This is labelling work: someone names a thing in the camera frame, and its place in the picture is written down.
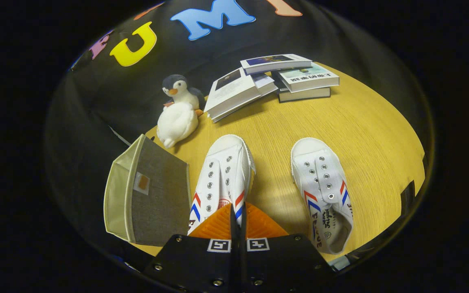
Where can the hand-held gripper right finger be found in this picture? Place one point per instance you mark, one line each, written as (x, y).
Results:
(287, 264)

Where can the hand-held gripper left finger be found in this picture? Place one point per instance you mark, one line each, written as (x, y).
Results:
(193, 264)

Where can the grey fabric storage box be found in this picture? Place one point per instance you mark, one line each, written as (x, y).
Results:
(161, 195)

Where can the white shoe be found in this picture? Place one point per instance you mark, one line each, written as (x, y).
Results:
(320, 179)
(222, 171)

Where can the white plush toy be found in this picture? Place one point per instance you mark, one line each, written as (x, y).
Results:
(176, 122)

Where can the dark hardcover book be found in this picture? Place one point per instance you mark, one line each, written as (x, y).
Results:
(303, 95)

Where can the penguin plush toy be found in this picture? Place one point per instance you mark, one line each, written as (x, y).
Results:
(179, 91)

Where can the white book with portrait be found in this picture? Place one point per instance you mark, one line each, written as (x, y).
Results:
(230, 93)

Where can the black backdrop cloth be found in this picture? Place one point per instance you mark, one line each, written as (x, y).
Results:
(96, 114)

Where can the thin white book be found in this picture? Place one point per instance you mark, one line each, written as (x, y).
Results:
(265, 81)

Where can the book with pale green cover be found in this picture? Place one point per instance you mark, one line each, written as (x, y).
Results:
(307, 79)

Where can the book with blue cover picture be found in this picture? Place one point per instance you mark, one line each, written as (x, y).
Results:
(275, 63)

